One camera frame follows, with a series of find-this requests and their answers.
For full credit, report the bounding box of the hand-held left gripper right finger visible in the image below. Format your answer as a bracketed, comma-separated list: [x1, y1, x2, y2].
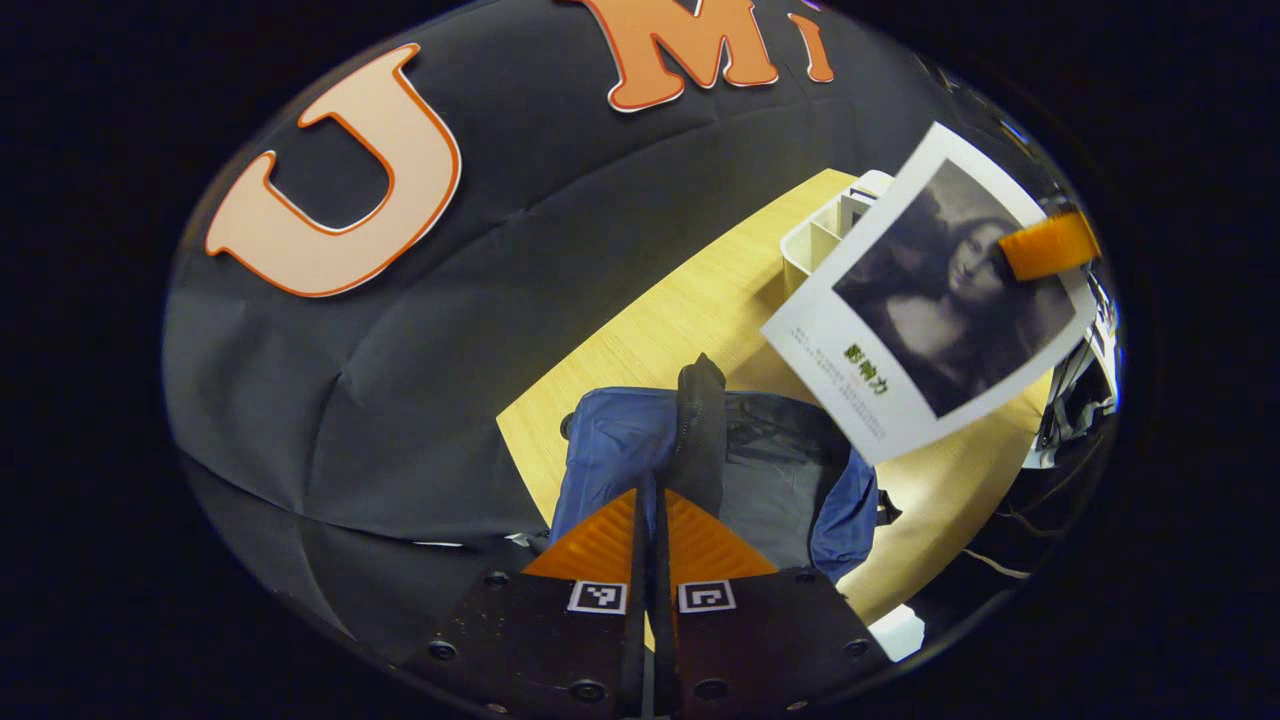
[655, 487, 891, 716]

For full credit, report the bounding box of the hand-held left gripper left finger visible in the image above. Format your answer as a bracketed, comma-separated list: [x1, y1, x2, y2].
[400, 470, 656, 716]

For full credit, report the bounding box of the white portrait cover book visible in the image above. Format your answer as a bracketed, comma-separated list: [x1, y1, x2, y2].
[760, 122, 1099, 466]

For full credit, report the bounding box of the blue schoolbag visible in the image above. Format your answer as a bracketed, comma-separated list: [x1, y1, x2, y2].
[548, 352, 901, 586]

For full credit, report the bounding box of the white bookshelf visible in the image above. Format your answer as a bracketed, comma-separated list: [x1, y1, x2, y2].
[780, 169, 896, 298]

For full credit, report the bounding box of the small white object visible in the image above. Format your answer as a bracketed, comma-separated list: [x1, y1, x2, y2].
[868, 604, 927, 663]

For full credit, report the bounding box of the black backdrop cloth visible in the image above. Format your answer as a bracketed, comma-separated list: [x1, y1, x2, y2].
[163, 0, 1061, 661]

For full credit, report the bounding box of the white cable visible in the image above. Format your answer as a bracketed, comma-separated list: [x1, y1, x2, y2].
[962, 548, 1031, 581]

